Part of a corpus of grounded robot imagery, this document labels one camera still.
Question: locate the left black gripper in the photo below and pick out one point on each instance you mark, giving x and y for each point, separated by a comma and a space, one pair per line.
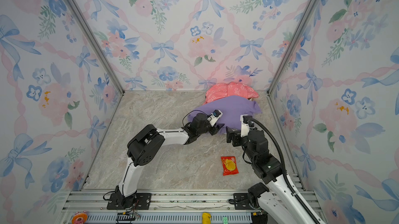
215, 130

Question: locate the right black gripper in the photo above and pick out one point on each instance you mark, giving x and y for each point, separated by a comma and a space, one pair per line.
231, 137

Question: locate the purple cloth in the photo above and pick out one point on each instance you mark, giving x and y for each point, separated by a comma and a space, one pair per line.
232, 108

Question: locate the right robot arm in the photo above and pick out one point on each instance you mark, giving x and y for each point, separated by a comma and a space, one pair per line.
277, 194

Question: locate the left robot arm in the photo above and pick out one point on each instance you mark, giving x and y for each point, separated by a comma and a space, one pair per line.
143, 148

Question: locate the pink patterned cloth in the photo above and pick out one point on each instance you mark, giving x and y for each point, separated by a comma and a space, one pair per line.
223, 90

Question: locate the red snack packet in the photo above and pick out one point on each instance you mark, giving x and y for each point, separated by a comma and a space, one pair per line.
229, 165

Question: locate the small yellow object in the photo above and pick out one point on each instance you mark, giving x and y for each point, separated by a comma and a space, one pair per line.
206, 218

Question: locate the pink yellow tape roll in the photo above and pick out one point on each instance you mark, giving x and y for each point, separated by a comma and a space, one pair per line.
79, 218

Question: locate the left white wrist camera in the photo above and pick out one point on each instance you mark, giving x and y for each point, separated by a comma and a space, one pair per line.
214, 117

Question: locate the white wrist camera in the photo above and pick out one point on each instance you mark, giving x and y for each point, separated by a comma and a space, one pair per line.
214, 117
246, 125

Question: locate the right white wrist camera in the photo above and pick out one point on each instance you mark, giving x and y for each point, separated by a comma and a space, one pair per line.
246, 125

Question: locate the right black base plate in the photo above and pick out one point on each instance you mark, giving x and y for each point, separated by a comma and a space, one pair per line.
241, 201

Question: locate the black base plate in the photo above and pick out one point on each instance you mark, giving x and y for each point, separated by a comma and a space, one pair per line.
143, 200
241, 201

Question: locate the aluminium mounting rail base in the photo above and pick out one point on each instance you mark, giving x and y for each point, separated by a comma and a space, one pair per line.
166, 207

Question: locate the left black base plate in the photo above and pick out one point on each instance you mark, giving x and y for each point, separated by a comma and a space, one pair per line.
143, 200

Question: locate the right aluminium corner post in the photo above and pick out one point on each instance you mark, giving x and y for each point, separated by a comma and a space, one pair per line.
302, 25

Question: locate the aluminium corner post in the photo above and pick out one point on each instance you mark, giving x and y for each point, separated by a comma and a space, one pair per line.
302, 25
89, 35

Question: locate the left aluminium corner post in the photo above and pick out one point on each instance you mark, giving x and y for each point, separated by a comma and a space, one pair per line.
89, 35

